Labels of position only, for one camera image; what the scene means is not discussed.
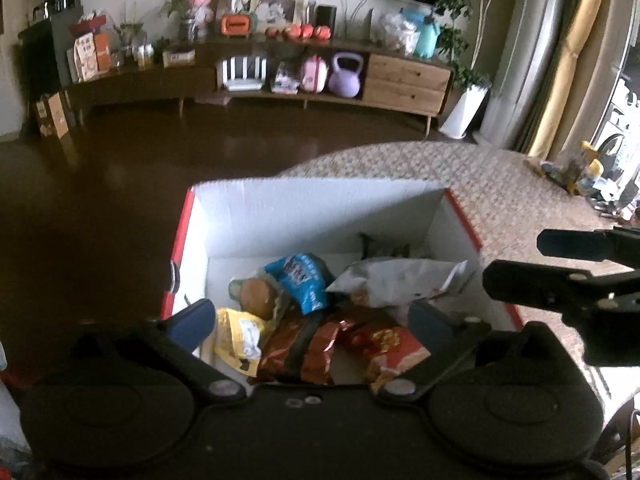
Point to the orange white carton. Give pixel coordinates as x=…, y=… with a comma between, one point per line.
x=90, y=57

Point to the clear plastic bag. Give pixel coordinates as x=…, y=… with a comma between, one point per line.
x=400, y=35

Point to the yellow snack packet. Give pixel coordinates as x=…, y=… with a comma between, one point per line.
x=240, y=335

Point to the small green plant vase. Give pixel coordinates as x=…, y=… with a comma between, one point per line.
x=131, y=35

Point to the brown foil snack bag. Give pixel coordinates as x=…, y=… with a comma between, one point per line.
x=300, y=350

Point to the white washing machine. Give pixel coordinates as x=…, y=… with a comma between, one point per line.
x=620, y=130

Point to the yellow lid white jar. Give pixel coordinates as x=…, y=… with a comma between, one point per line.
x=591, y=170

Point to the red apple ornament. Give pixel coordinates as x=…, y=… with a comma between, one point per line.
x=272, y=32
x=290, y=32
x=306, y=31
x=322, y=32

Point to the red cardboard box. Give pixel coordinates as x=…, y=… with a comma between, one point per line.
x=310, y=215

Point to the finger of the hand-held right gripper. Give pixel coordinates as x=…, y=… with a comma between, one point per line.
x=575, y=245
x=540, y=285

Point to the bread bun packet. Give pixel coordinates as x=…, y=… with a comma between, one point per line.
x=257, y=292

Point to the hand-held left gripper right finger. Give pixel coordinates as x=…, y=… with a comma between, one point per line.
x=425, y=320

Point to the pink small case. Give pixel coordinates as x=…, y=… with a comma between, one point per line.
x=314, y=76

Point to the teal spray bottle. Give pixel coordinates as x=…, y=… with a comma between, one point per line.
x=427, y=37

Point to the white standing air conditioner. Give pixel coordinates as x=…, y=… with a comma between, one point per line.
x=530, y=60

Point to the red orange chips bag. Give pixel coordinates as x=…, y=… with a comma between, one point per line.
x=390, y=350

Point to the red gift box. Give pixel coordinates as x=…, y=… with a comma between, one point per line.
x=89, y=25

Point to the dark side cabinet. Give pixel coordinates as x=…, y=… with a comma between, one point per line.
x=40, y=60

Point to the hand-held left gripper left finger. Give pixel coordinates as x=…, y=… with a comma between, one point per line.
x=192, y=325

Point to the small printed carton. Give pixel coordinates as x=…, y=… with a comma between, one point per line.
x=179, y=57

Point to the brown cardboard box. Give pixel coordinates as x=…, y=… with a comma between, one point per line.
x=52, y=115

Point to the potted plant white planter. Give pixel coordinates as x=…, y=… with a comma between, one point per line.
x=465, y=110

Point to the yellow curtain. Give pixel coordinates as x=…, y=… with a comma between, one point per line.
x=570, y=60

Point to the photo frame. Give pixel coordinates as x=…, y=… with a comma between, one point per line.
x=275, y=10

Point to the wooden TV cabinet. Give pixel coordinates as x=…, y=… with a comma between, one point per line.
x=405, y=80

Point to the orange tissue box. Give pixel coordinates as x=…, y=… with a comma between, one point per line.
x=236, y=26

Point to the small printed packet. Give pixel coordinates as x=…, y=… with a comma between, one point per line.
x=286, y=80

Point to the purple kettlebell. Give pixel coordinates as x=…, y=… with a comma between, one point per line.
x=345, y=80

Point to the black cylinder speaker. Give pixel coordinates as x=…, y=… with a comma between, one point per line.
x=326, y=16

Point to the blue snack packet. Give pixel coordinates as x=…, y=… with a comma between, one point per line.
x=300, y=280

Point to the white router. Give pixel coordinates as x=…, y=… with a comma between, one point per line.
x=240, y=72

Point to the white snack bag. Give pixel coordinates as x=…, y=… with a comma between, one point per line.
x=395, y=275

